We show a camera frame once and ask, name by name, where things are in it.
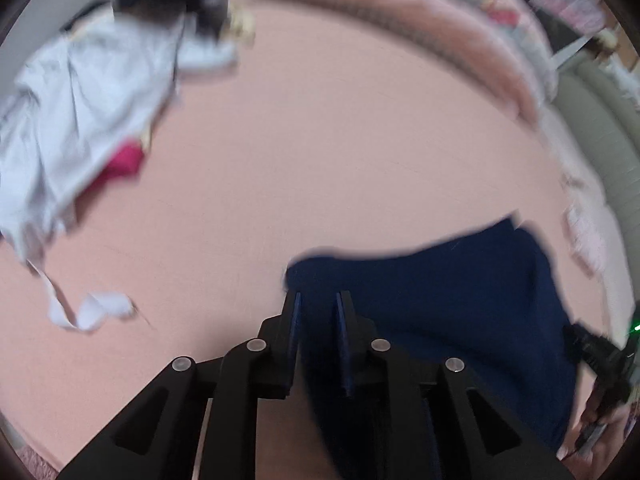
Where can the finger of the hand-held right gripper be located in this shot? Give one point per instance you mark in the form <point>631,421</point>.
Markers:
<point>580,345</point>

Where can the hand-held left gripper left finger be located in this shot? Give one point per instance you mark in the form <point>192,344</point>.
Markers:
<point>296,310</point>

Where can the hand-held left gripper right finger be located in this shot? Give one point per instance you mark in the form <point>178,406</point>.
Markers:
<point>340,312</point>

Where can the navy blue garment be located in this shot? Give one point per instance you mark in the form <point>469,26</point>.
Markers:
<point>450,310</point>

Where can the white pink patterned cloth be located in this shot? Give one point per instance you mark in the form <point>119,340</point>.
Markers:
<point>585,220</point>

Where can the pink bed sheet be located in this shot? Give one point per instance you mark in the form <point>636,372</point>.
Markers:
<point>325,160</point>

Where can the magenta cloth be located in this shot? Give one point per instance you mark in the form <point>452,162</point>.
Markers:
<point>122,161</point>

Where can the grey-green sofa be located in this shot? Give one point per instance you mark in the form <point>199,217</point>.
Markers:
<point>600,110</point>

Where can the yellowish small cloth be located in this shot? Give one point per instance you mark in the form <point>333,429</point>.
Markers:
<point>242,22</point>

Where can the white garment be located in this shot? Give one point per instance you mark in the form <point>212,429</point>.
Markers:
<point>75,110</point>

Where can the pink fluffy blanket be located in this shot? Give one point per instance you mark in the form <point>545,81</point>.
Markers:
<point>440,20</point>

